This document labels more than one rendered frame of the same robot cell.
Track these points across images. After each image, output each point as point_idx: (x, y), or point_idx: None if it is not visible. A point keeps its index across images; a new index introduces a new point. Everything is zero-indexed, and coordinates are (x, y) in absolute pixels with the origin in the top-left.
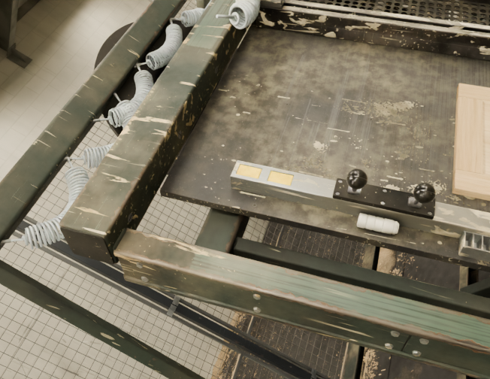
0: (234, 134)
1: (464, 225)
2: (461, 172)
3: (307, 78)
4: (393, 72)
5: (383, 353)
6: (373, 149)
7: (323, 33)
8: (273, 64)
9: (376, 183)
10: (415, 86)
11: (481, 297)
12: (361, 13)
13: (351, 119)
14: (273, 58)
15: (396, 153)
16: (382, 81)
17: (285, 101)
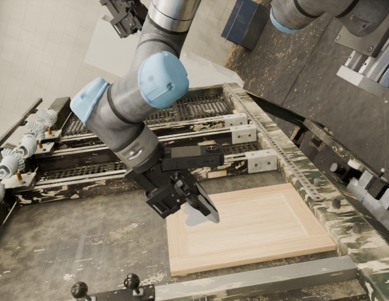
0: None
1: (178, 296)
2: (173, 259)
3: (58, 230)
4: (122, 208)
5: None
6: (110, 264)
7: (69, 197)
8: (31, 229)
9: (114, 289)
10: (138, 212)
11: None
12: (92, 177)
13: (93, 248)
14: (31, 224)
15: (128, 261)
16: (114, 215)
17: (40, 252)
